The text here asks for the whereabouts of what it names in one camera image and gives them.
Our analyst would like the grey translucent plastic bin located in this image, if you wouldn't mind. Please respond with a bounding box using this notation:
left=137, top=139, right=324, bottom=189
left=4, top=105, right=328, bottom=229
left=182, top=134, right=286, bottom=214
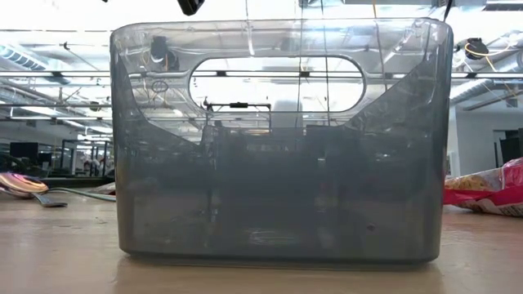
left=109, top=16, right=454, bottom=265

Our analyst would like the red ramen noodle packet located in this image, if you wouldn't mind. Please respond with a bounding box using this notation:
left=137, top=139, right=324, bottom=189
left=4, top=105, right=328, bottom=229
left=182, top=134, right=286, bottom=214
left=443, top=157, right=523, bottom=217

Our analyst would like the black monitor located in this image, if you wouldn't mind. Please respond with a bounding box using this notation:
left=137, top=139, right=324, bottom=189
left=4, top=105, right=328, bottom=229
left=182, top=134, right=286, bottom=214
left=8, top=141, right=41, bottom=164

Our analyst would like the black ceiling cord reel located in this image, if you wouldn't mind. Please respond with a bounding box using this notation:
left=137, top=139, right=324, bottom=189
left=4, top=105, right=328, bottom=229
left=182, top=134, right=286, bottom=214
left=149, top=35, right=181, bottom=71
left=463, top=37, right=490, bottom=61

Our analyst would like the black background rig frame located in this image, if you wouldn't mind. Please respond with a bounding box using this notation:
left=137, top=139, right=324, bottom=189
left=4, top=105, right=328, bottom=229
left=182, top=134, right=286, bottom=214
left=203, top=96, right=273, bottom=131

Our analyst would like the black aluminium table frame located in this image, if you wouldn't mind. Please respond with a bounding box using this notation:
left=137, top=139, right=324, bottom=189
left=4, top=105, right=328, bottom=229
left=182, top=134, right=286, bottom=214
left=38, top=175, right=116, bottom=189

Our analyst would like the silver spoon teal handle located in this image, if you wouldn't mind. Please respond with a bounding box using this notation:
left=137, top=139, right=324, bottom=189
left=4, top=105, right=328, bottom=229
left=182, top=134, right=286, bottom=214
left=0, top=185, right=69, bottom=208

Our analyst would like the rainbow spoon orange handle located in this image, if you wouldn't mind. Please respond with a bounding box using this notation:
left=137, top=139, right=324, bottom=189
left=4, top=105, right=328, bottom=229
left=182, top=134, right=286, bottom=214
left=0, top=171, right=118, bottom=203

